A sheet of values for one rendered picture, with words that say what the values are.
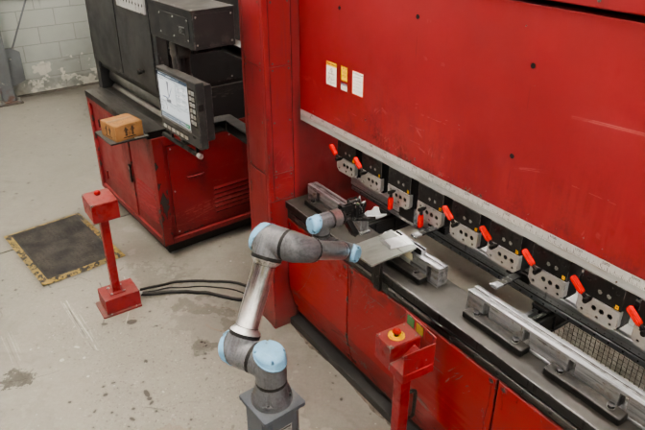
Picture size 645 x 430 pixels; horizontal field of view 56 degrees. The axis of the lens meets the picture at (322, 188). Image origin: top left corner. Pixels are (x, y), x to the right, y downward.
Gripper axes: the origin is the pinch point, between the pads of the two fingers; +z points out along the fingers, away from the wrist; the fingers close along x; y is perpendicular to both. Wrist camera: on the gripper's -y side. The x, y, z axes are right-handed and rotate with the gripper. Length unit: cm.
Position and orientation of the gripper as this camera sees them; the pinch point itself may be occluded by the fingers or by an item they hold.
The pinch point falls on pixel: (376, 208)
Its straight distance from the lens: 273.5
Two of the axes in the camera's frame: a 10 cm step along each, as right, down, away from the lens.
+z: 8.3, -2.3, 5.0
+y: 0.1, -9.0, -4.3
